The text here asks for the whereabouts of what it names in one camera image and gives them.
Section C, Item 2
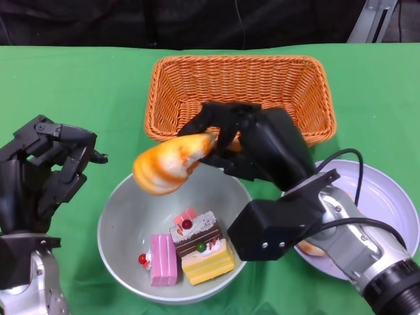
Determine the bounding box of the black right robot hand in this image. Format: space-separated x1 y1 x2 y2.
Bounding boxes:
177 101 318 191

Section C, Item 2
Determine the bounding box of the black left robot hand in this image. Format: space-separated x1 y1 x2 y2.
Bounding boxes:
0 114 109 236

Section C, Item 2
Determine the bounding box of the orange striped bread bun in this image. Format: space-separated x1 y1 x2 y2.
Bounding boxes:
132 133 217 197
297 239 329 257

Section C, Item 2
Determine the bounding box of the small pink berry cake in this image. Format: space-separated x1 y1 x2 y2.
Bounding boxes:
173 206 198 224

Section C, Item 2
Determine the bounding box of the grey-green bowl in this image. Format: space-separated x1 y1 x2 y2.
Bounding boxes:
97 163 253 305

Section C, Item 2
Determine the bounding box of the chocolate cake slice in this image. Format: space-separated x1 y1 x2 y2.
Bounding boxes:
169 211 224 259

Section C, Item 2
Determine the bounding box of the yellow cake slice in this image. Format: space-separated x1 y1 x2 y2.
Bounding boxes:
181 238 236 285

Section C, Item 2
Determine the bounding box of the pink cake slice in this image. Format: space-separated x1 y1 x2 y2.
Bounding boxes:
137 233 180 287

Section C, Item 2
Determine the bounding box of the orange wicker basket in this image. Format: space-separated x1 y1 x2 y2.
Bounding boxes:
144 54 337 147

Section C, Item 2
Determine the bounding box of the lavender plate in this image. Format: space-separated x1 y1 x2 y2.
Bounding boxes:
293 159 413 282

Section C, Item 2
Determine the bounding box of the green tablecloth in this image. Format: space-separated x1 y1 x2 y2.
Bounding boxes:
0 44 420 315

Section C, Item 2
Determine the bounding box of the black backdrop cloth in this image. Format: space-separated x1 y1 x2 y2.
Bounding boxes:
0 0 368 53

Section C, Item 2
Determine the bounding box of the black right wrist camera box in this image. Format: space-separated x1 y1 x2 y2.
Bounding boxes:
227 196 324 263

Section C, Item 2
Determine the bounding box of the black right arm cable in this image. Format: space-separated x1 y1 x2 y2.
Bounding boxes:
314 148 408 250

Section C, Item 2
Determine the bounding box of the thin black hanging cable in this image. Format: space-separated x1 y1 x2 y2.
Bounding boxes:
233 0 247 50

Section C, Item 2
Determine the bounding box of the aluminium frame post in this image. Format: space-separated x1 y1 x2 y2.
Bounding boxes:
346 0 398 45

